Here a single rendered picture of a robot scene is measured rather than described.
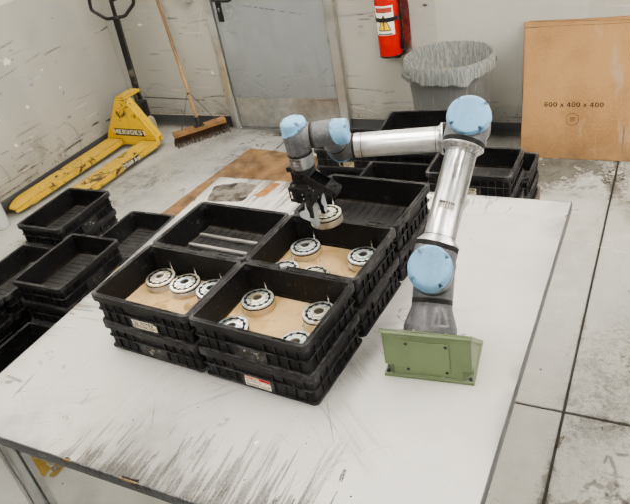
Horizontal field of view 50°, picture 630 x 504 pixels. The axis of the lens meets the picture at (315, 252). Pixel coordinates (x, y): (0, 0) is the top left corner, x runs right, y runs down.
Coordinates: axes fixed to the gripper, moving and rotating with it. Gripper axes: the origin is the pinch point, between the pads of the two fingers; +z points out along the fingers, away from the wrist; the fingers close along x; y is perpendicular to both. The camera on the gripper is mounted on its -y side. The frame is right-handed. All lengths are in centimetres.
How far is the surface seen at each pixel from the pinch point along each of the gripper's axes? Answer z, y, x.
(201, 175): 114, 219, -172
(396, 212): 19.9, -8.1, -34.8
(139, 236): 66, 150, -47
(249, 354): 11.7, 0.4, 48.4
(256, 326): 14.2, 6.6, 36.1
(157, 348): 20, 38, 49
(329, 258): 17.2, 2.0, -1.8
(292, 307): 15.1, 0.6, 24.9
